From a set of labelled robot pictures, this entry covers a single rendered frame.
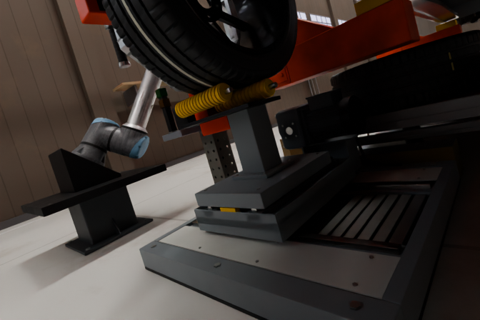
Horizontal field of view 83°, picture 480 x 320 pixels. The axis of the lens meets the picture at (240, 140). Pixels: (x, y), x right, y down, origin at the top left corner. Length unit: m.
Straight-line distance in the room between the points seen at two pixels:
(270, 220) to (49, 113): 3.68
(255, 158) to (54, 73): 3.69
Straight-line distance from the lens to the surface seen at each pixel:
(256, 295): 0.64
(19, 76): 4.23
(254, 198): 0.73
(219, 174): 1.42
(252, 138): 0.87
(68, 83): 4.31
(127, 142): 1.66
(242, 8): 1.24
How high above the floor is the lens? 0.42
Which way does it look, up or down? 4 degrees down
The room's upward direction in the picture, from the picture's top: 16 degrees counter-clockwise
